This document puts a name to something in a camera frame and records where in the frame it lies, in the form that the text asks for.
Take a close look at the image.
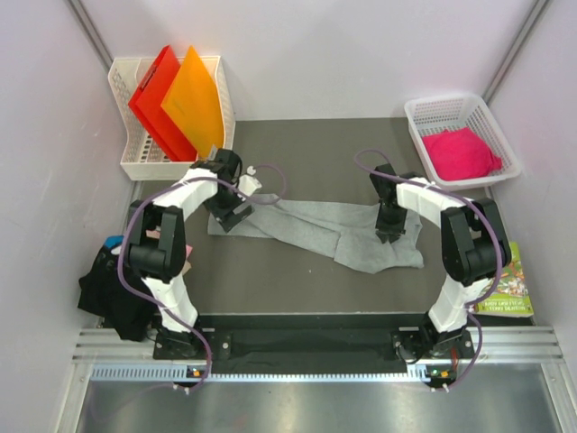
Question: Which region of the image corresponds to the grey t shirt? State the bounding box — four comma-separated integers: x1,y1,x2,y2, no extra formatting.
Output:
228,199,424,274

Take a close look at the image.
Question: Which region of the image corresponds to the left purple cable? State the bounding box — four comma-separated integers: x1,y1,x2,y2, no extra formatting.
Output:
115,162,289,392

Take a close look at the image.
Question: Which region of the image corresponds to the magenta t shirt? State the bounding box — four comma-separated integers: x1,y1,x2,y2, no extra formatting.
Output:
422,127,503,181

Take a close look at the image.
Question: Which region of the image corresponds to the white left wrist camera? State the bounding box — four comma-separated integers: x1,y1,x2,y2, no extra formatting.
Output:
238,166,262,197

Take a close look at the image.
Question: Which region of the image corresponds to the aluminium frame rail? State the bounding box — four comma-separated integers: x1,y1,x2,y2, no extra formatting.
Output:
72,327,564,387

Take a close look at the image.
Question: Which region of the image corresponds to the white mesh basket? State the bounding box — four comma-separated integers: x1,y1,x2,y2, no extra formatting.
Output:
404,93,521,190

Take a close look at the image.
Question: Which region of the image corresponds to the red plastic folder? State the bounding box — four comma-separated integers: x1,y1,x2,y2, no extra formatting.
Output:
128,45,197,162

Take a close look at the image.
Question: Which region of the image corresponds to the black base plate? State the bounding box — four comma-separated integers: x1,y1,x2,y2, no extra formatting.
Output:
152,313,473,375

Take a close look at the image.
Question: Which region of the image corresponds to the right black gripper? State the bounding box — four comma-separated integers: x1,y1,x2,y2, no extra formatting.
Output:
376,200,408,244

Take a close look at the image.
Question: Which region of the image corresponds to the orange plastic folder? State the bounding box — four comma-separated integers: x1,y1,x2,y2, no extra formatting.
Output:
161,46,224,159

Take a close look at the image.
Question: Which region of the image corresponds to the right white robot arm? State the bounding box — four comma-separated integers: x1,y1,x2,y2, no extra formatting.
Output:
370,164,512,357

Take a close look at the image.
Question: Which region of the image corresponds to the pink t shirt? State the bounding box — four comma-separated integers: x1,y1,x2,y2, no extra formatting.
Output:
146,230,193,260

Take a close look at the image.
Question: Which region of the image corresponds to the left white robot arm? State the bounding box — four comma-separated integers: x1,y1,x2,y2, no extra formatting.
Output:
124,149,261,358

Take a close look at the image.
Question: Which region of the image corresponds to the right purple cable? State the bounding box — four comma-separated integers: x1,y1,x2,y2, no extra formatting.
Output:
353,149,505,392

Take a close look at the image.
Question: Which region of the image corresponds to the white file organizer basket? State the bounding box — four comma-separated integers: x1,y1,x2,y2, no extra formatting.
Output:
108,46,235,181

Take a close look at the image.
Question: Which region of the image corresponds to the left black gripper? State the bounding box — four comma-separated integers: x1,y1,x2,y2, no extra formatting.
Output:
202,183,253,233

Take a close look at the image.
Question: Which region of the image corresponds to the purple cable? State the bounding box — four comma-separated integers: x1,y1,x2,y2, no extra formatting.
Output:
115,162,289,392
353,149,505,392

